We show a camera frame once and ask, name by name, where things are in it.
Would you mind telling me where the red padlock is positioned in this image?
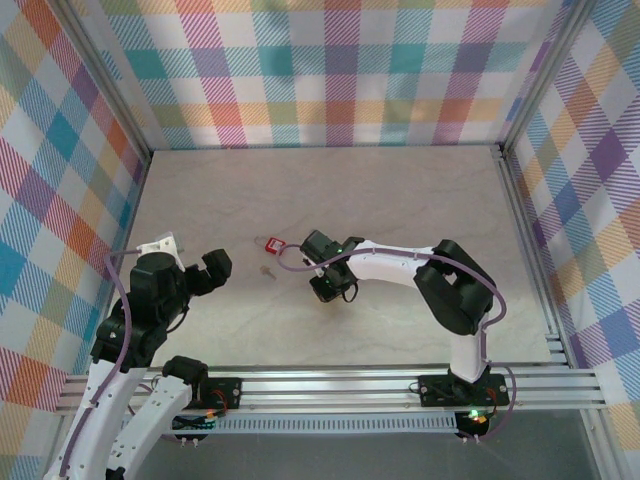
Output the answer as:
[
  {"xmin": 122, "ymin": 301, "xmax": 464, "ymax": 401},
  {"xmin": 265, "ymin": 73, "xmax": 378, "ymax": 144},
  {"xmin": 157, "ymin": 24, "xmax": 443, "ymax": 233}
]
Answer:
[{"xmin": 253, "ymin": 235, "xmax": 285, "ymax": 256}]

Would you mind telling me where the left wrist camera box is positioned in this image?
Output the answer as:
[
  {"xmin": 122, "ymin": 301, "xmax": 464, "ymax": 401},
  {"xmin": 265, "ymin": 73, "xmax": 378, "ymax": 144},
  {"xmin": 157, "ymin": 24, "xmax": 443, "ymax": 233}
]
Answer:
[{"xmin": 137, "ymin": 230, "xmax": 185, "ymax": 257}]

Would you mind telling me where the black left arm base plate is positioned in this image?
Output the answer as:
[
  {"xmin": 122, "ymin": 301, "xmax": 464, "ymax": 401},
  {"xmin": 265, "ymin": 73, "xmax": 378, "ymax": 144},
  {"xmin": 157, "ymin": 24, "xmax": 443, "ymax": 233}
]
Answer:
[{"xmin": 194, "ymin": 377, "xmax": 245, "ymax": 412}]

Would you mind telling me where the aluminium mounting rail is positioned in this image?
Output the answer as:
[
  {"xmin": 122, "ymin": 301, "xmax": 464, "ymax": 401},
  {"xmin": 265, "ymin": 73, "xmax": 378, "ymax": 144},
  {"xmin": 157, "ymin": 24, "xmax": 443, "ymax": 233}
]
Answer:
[{"xmin": 53, "ymin": 366, "xmax": 607, "ymax": 415}]

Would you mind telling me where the white slotted cable duct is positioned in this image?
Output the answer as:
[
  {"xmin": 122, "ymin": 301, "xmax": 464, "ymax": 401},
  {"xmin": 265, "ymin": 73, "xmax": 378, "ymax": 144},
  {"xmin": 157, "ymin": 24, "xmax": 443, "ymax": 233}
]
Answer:
[{"xmin": 169, "ymin": 413, "xmax": 460, "ymax": 435}]

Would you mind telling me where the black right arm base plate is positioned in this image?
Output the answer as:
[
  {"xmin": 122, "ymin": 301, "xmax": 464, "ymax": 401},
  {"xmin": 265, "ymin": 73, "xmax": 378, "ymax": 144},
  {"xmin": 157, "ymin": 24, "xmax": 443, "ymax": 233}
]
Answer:
[{"xmin": 417, "ymin": 373, "xmax": 511, "ymax": 407}]

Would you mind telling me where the aluminium side rail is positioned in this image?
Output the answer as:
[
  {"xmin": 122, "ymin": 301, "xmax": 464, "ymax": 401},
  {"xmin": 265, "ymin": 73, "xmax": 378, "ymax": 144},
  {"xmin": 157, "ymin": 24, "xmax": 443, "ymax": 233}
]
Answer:
[{"xmin": 491, "ymin": 144, "xmax": 574, "ymax": 371}]

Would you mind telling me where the aluminium frame post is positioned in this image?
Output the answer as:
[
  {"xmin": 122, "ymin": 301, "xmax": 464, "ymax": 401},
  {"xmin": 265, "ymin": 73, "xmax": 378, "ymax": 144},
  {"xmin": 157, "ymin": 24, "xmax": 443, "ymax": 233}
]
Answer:
[
  {"xmin": 53, "ymin": 0, "xmax": 154, "ymax": 166},
  {"xmin": 582, "ymin": 407, "xmax": 619, "ymax": 480},
  {"xmin": 497, "ymin": 0, "xmax": 601, "ymax": 156}
]

